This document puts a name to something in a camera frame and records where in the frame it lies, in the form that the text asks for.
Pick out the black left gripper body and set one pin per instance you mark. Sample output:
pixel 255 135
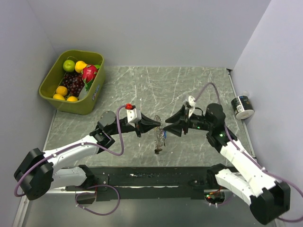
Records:
pixel 127 127

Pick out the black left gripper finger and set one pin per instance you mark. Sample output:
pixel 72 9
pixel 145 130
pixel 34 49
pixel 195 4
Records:
pixel 146 128
pixel 148 121

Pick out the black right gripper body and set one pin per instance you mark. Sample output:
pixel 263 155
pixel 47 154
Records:
pixel 199 122

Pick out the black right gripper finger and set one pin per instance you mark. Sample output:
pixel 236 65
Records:
pixel 175 129
pixel 179 116

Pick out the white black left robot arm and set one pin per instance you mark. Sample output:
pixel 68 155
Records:
pixel 68 158

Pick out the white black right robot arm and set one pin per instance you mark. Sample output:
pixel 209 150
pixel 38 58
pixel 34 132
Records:
pixel 241 160

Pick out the black key tag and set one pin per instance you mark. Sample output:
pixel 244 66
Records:
pixel 157 151

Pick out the black white tape roll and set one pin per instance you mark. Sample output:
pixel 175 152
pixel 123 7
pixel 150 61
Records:
pixel 242 107

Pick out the olive green plastic bin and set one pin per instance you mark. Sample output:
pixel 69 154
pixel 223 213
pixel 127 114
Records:
pixel 86 99

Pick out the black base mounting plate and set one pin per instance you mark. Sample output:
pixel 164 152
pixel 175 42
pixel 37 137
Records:
pixel 150 182

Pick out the orange fruit front right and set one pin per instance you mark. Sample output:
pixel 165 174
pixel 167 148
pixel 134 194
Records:
pixel 72 99

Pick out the orange fruit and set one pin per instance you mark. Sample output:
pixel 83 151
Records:
pixel 61 90
pixel 72 99

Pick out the pink dragon fruit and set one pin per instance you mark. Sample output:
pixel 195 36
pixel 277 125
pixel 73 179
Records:
pixel 88 75

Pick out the purple grape bunch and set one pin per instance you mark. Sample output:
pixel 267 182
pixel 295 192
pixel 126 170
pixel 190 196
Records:
pixel 73 82

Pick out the orange fruit upper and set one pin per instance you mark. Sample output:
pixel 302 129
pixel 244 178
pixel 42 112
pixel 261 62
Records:
pixel 61 90

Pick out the yellow lemon front left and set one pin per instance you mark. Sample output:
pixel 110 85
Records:
pixel 58 97

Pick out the green apple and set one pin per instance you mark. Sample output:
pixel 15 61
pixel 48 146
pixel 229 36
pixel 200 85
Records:
pixel 69 66

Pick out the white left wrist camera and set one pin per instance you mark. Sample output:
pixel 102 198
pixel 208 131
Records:
pixel 133 114

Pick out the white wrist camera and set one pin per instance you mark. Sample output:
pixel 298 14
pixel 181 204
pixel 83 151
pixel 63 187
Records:
pixel 190 104
pixel 133 114

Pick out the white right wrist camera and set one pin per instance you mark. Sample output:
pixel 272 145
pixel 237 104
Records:
pixel 190 104

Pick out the aluminium rail frame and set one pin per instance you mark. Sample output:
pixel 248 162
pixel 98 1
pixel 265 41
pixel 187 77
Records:
pixel 92 184

